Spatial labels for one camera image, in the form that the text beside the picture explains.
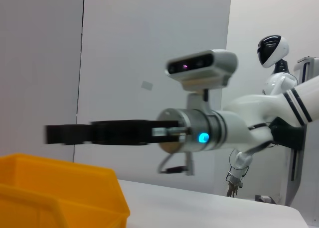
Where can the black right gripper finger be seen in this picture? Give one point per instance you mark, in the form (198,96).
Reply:
(67,133)

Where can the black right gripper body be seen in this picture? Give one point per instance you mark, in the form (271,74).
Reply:
(124,132)

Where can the white humanoid robot arm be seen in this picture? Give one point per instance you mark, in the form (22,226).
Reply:
(276,83)

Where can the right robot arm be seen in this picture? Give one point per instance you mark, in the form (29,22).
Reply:
(236,128)

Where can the yellow plastic storage bin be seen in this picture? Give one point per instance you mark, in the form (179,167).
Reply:
(49,190)

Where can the tan humanoid robot hand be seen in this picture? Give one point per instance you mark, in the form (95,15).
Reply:
(234,188)

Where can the small grey box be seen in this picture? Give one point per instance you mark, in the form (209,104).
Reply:
(264,198)

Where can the humanoid robot head black visor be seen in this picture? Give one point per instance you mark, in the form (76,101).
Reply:
(281,48)

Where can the grey wall sticker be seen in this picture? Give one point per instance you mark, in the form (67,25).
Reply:
(147,85)

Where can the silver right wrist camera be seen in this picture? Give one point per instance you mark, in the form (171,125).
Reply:
(199,63)

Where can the black wall mount block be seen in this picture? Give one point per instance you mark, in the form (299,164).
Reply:
(289,136)

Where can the grey vertical stand rail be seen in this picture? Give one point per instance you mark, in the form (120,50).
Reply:
(311,66)

